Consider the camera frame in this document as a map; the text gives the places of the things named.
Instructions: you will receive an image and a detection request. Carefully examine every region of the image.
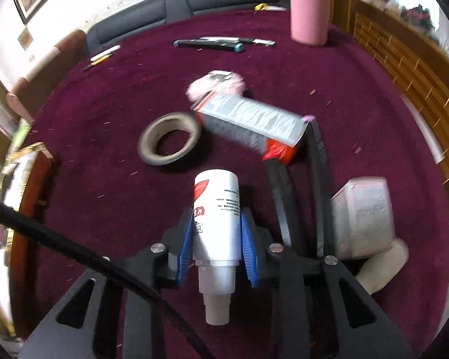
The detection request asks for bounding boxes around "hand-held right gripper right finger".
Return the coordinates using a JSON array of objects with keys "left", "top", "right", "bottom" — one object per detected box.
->
[{"left": 241, "top": 209, "right": 414, "bottom": 359}]

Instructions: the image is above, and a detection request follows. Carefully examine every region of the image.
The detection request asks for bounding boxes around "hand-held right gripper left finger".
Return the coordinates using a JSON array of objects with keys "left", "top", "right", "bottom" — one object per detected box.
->
[{"left": 19, "top": 207, "right": 195, "bottom": 359}]

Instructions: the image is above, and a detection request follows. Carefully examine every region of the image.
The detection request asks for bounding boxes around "white spray bottle red label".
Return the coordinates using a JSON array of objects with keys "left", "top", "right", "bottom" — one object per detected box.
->
[{"left": 192, "top": 169, "right": 244, "bottom": 326}]

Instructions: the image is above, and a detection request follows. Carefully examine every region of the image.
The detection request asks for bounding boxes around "black strip pink tip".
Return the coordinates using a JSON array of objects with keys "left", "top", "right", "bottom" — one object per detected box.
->
[{"left": 301, "top": 115, "right": 335, "bottom": 260}]

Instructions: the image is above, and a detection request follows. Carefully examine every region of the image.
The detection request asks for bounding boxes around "brown tape roll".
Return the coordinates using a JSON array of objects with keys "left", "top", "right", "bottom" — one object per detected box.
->
[{"left": 138, "top": 113, "right": 203, "bottom": 166}]

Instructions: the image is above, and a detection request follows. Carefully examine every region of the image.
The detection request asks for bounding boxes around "white pink carton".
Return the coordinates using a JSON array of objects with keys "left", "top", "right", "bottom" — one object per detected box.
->
[{"left": 329, "top": 177, "right": 395, "bottom": 260}]

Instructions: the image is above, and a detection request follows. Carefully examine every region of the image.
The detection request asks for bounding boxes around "grey carton red end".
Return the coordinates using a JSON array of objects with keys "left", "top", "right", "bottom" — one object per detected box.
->
[{"left": 191, "top": 92, "right": 309, "bottom": 166}]

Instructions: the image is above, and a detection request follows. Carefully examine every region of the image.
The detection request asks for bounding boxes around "white plastic tube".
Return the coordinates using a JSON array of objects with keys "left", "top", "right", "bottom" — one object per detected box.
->
[{"left": 355, "top": 239, "right": 410, "bottom": 295}]

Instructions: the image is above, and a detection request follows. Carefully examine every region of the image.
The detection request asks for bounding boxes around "pink fluffy puff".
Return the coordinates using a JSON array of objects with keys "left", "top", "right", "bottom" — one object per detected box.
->
[{"left": 186, "top": 70, "right": 248, "bottom": 105}]

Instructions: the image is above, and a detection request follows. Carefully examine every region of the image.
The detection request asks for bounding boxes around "gold framed panel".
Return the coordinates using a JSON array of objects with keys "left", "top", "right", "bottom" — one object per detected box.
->
[{"left": 0, "top": 142, "right": 55, "bottom": 345}]

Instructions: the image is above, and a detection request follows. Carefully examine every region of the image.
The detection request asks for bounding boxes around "black pen teal cap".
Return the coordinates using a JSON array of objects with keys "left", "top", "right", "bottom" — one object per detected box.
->
[{"left": 173, "top": 39, "right": 244, "bottom": 54}]

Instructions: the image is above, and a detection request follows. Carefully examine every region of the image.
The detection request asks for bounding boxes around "orange pencil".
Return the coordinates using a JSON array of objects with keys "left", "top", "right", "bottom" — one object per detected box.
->
[{"left": 83, "top": 54, "right": 111, "bottom": 72}]

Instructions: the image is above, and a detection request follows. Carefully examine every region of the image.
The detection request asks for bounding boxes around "black white pen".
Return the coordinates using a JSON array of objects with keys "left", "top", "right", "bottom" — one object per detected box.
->
[{"left": 200, "top": 36, "right": 277, "bottom": 47}]

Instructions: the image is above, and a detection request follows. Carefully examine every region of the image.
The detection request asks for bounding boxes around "brown chair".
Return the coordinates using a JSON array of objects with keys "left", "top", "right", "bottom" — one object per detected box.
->
[{"left": 5, "top": 30, "right": 88, "bottom": 124}]

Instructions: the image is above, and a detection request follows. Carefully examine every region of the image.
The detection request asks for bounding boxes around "dark grey sofa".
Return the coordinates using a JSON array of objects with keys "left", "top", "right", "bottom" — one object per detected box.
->
[{"left": 86, "top": 0, "right": 290, "bottom": 57}]

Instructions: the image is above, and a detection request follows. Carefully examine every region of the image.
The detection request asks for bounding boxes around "wooden cabinet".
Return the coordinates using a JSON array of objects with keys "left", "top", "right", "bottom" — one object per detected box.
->
[{"left": 331, "top": 0, "right": 449, "bottom": 184}]

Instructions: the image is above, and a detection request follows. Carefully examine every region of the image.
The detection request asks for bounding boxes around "pink tumbler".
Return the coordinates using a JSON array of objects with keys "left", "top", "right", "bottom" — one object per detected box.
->
[{"left": 288, "top": 0, "right": 332, "bottom": 46}]

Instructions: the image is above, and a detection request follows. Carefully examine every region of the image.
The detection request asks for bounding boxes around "black braided cable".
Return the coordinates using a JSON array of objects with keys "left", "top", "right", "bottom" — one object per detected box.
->
[{"left": 0, "top": 194, "right": 214, "bottom": 359}]

